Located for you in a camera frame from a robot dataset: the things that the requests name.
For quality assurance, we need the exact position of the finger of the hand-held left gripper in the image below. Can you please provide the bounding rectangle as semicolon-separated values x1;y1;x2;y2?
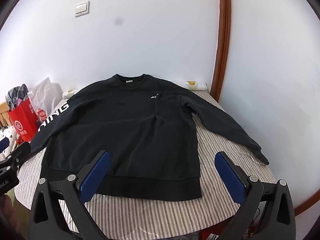
5;143;31;173
0;139;11;154

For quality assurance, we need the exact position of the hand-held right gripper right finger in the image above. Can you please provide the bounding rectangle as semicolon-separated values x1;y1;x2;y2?
214;151;297;240

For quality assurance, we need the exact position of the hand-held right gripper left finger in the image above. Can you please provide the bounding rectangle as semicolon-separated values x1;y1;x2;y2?
29;150;111;240

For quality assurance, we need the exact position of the black long-sleeve sweatshirt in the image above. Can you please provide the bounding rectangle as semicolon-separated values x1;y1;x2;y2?
30;74;270;202

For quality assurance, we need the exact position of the person's left hand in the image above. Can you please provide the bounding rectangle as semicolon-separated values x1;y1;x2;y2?
0;195;15;230

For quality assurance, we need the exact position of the white spotted cloth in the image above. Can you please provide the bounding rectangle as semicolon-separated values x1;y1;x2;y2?
0;126;18;160

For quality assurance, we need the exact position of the wooden chair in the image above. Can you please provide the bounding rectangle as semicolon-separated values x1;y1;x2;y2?
0;102;12;130

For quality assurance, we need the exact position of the red paper shopping bag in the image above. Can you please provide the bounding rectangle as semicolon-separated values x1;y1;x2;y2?
7;97;48;143

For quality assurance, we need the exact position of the striped bed mattress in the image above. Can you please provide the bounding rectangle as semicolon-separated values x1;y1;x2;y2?
15;90;278;240

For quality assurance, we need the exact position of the dark plaid cloth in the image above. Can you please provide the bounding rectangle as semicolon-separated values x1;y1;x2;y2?
5;84;32;110

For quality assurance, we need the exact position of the white plastic bag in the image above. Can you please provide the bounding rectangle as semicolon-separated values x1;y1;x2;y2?
29;78;64;110

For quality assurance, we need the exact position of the rolled white yellow-print mat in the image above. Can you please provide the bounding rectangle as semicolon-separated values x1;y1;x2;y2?
62;80;208;98

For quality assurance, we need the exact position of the brown wooden door frame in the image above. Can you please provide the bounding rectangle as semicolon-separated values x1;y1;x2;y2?
209;0;231;101
294;140;320;216

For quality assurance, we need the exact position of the white wall light switch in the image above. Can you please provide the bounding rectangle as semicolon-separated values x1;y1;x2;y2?
74;1;90;18

